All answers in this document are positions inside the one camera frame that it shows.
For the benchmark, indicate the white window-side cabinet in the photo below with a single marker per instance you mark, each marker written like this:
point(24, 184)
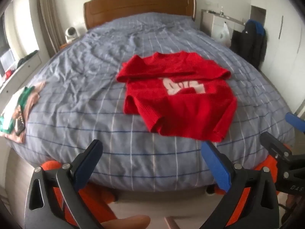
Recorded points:
point(22, 75)

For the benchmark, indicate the white wardrobe doors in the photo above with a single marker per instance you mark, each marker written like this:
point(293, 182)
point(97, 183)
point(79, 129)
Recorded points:
point(284, 59)

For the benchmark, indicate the white bedside dresser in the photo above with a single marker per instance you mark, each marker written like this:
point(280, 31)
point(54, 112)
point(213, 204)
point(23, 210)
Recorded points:
point(211, 23)

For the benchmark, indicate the white plastic bag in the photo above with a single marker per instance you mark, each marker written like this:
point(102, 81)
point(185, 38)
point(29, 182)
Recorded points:
point(224, 36)

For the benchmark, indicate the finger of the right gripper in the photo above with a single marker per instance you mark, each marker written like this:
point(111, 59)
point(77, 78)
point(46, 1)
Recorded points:
point(295, 121)
point(274, 147)

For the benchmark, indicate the folded green pink clothes pile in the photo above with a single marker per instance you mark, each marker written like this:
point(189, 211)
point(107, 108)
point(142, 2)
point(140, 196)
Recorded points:
point(15, 115)

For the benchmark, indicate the white round bedside device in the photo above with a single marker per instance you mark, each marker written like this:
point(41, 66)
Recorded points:
point(71, 34)

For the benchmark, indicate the beige curtain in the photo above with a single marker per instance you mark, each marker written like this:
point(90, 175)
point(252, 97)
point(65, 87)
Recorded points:
point(51, 27)

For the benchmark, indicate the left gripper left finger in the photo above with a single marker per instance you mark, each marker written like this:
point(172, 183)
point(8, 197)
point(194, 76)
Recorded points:
point(42, 209)

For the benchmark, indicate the dark clothes on cabinet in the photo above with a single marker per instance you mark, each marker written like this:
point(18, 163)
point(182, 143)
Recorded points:
point(26, 58)

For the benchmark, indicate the red knit sweater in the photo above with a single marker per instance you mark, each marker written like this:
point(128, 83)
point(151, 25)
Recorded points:
point(179, 94)

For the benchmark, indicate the brown wooden headboard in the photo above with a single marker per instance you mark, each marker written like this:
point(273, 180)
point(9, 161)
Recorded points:
point(98, 12)

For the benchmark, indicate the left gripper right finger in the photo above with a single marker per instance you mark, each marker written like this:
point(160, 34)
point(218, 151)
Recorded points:
point(261, 209)

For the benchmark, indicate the blue-grey plaid bed cover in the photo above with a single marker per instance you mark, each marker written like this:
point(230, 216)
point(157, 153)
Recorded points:
point(82, 101)

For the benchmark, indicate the dark jacket on chair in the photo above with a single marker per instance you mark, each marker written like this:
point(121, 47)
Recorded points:
point(251, 43)

